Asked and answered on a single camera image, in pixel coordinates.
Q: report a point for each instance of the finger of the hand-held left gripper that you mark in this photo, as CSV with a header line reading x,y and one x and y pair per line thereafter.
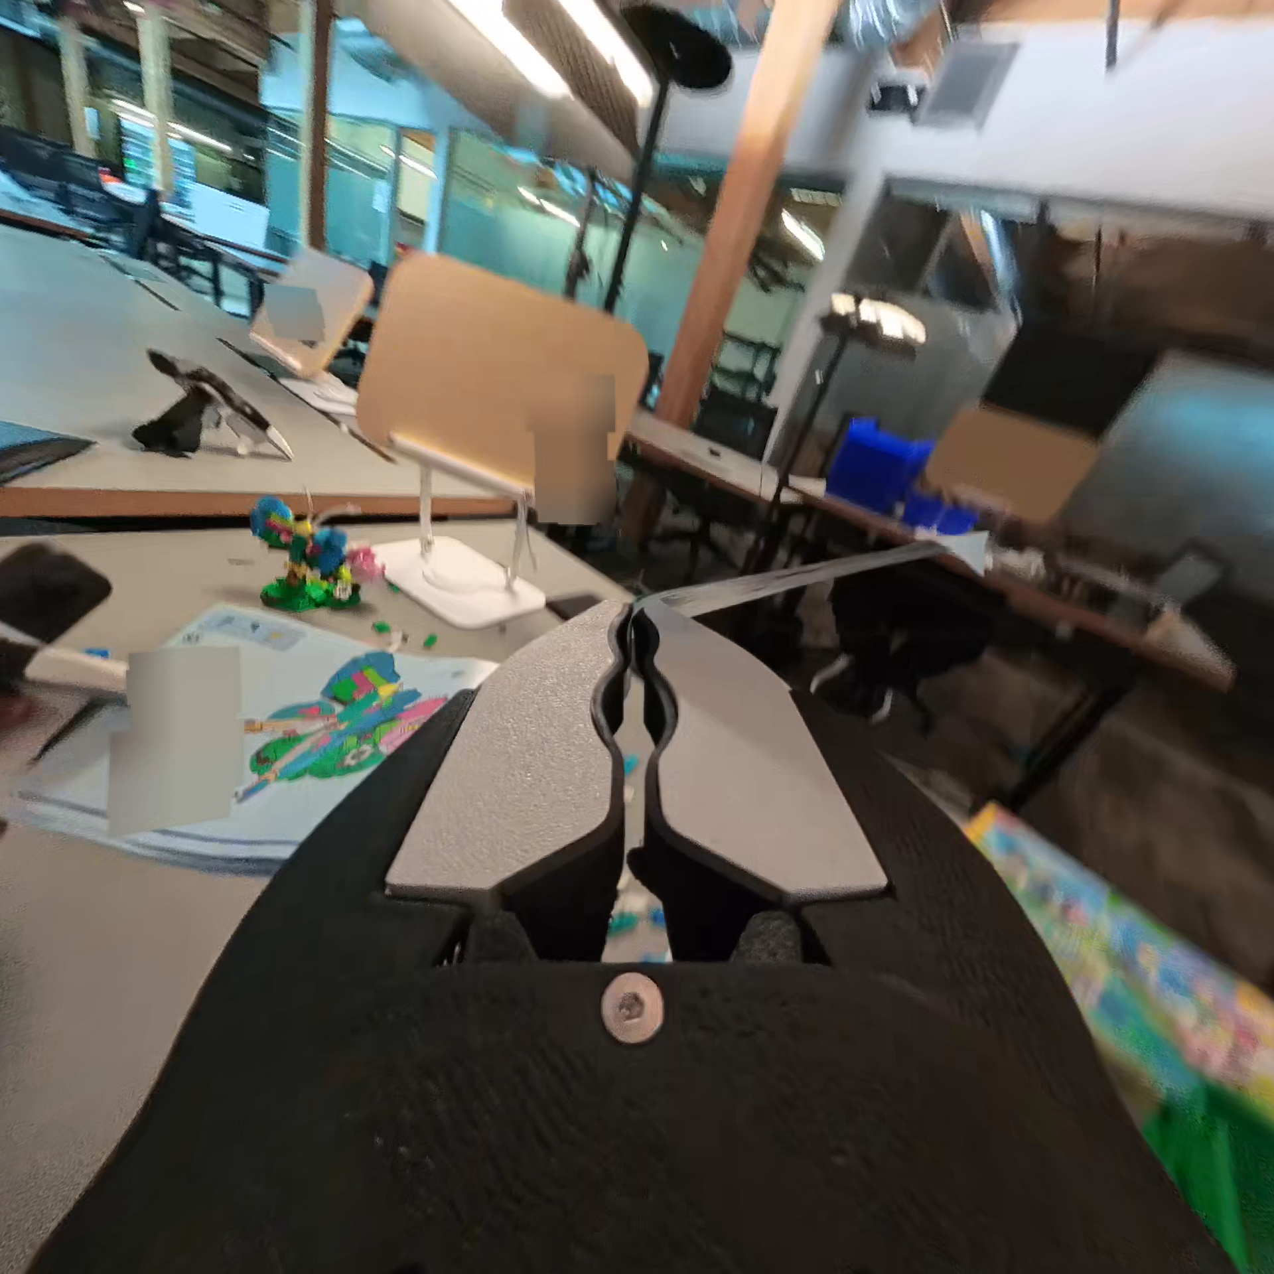
x,y
74,667

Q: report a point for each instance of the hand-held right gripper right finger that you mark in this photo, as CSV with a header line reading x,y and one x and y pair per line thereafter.
x,y
749,776

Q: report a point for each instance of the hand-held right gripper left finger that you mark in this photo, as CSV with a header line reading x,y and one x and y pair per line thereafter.
x,y
518,765

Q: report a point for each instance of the lego instruction booklet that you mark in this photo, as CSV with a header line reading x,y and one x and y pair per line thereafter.
x,y
332,711

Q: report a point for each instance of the loose lego pieces heap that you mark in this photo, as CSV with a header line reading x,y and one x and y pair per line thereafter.
x,y
630,920

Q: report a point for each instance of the colourful lego flower model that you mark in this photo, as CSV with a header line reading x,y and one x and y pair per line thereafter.
x,y
309,571

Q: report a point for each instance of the colourful lego box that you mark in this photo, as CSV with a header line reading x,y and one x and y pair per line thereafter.
x,y
1144,994

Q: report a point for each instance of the dark flat laptop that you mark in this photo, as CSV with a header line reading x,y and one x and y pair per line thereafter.
x,y
41,451

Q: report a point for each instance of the black and white device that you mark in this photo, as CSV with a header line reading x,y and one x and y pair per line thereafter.
x,y
185,419

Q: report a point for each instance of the small blue storage bin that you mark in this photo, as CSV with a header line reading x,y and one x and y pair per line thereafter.
x,y
941,515

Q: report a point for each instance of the large blue storage bin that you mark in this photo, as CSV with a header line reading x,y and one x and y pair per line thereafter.
x,y
877,463

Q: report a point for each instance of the long wooden desk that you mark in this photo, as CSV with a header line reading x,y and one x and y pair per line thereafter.
x,y
1096,605

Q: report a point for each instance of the wooden board on white stand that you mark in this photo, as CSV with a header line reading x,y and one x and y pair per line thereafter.
x,y
348,299
480,369

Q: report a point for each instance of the cardboard box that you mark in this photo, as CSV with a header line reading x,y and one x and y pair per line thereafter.
x,y
1016,457

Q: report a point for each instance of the floor lamp with lit head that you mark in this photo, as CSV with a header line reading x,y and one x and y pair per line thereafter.
x,y
877,319

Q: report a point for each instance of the ceiling light fixture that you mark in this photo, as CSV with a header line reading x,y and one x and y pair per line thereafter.
x,y
558,51

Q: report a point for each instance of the black floor lamp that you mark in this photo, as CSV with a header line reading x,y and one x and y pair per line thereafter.
x,y
682,56

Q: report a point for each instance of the ceiling air vent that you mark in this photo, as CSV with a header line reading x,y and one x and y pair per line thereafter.
x,y
964,81

